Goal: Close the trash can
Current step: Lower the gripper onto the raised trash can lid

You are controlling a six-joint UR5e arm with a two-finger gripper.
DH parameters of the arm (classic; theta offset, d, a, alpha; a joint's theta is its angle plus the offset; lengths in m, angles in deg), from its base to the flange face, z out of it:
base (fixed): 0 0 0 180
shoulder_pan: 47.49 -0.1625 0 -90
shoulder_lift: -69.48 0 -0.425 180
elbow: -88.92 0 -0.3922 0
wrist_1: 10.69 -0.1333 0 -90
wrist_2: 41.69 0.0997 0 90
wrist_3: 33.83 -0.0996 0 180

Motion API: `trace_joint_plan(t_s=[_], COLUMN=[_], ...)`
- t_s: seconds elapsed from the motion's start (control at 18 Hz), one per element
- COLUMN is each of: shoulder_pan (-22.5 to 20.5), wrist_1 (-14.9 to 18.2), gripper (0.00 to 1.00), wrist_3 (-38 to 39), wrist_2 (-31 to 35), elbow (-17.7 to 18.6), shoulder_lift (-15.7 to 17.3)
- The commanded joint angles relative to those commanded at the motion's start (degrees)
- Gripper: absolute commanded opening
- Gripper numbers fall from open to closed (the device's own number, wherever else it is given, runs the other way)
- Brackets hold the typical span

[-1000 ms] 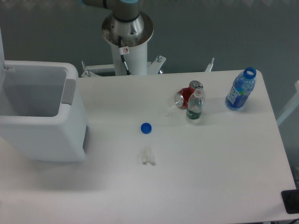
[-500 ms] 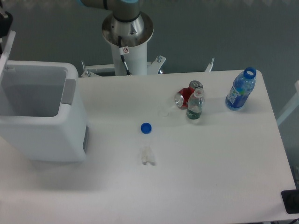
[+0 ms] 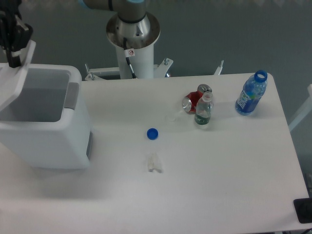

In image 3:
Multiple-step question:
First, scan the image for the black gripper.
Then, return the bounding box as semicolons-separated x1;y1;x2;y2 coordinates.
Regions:
0;0;33;68

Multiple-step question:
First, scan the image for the white trash can lid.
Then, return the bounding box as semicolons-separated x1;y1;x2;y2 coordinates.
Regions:
0;40;36;111

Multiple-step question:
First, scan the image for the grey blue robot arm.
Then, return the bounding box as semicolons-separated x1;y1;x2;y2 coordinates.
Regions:
0;0;160;68

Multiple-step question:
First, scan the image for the white trash can body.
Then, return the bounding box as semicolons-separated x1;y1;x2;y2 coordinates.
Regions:
0;64;93;169

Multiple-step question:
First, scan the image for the blue bottle cap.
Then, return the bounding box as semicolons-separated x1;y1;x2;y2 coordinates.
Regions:
146;128;158;140

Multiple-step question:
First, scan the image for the crushed red soda can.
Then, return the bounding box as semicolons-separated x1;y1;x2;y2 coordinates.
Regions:
182;84;212;114

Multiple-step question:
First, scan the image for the clear green label bottle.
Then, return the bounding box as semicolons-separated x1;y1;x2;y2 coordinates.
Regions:
195;91;214;125

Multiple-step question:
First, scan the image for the blue plastic drink bottle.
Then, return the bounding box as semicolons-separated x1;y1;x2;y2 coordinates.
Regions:
235;70;268;116

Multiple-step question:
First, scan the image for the black device at edge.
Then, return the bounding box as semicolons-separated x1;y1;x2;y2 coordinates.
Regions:
293;198;312;224

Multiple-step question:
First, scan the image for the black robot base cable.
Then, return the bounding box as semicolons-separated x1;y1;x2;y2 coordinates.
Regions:
123;37;139;79

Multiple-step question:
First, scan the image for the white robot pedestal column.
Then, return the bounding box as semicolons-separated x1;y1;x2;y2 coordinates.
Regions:
115;45;154;79

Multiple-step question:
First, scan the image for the white pedestal foot bracket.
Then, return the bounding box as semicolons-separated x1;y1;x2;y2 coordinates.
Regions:
84;58;174;81

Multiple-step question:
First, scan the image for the white frame at right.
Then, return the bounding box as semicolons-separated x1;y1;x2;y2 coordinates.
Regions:
288;84;312;132

